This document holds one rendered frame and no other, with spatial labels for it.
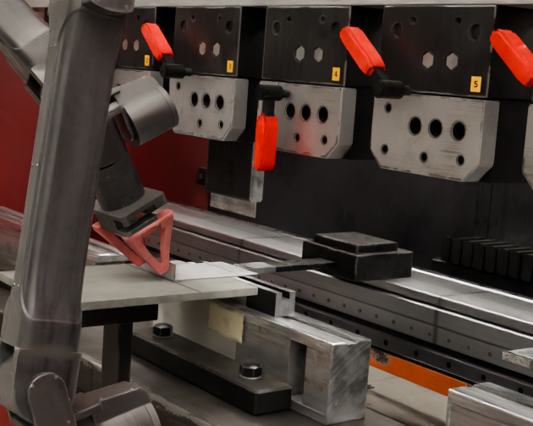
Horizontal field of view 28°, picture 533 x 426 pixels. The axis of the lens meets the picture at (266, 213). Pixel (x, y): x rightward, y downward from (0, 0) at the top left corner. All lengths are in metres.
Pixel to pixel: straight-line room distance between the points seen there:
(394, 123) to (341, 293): 0.53
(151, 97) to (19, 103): 0.89
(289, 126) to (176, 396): 0.35
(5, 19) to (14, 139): 0.88
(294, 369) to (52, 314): 0.41
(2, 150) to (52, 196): 1.21
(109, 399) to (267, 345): 0.34
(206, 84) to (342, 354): 0.39
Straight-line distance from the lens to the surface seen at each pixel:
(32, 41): 1.28
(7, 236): 1.94
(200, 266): 1.41
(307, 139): 1.18
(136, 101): 1.28
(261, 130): 1.19
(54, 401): 0.95
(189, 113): 1.38
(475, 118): 1.01
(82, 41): 0.95
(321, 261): 1.49
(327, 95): 1.16
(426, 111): 1.05
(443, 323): 1.42
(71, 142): 0.94
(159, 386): 1.32
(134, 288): 1.26
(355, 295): 1.54
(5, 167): 2.15
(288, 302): 1.30
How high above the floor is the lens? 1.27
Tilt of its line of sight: 8 degrees down
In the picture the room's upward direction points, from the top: 4 degrees clockwise
